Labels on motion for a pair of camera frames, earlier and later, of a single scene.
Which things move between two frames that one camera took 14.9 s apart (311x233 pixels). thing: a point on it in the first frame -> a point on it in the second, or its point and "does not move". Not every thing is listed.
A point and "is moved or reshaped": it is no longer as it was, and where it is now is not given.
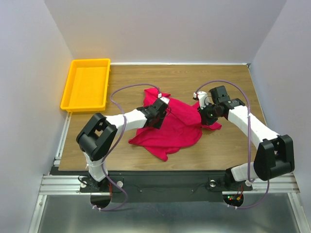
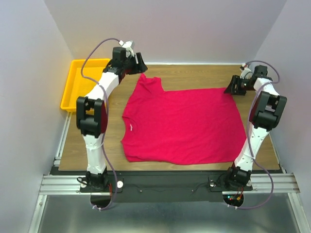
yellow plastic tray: x=87 y=87 does not move
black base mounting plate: x=164 y=187 does not move
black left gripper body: x=160 y=119 -> x=129 y=64
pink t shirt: x=182 y=126 is moved or reshaped
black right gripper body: x=210 y=114 -> x=242 y=85
